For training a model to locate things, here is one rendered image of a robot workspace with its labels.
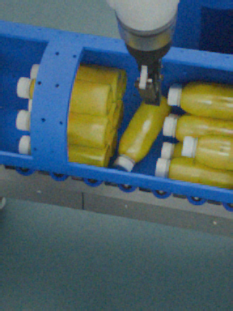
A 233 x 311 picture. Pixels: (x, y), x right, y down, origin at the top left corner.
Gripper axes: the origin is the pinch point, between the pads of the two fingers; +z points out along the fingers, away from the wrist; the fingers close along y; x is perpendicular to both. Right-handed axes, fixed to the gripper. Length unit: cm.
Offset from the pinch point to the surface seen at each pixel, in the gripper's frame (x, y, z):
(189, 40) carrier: -1, 39, 41
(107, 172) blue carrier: 6.3, -13.9, 8.4
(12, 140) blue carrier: 31.1, -4.9, 23.0
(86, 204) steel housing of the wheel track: 14.0, -13.1, 33.7
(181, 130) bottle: -5.8, -1.2, 11.8
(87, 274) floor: 25, -12, 120
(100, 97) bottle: 9.9, -1.1, 3.0
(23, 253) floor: 50, -9, 120
